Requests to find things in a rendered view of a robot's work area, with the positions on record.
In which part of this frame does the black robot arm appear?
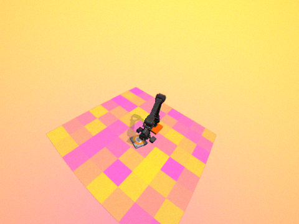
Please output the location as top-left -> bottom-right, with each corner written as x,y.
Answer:
139,93 -> 166,140

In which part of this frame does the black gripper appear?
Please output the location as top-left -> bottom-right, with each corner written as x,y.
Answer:
136,127 -> 156,143

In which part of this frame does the orange round plate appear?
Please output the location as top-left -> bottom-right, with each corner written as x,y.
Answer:
133,135 -> 145,145

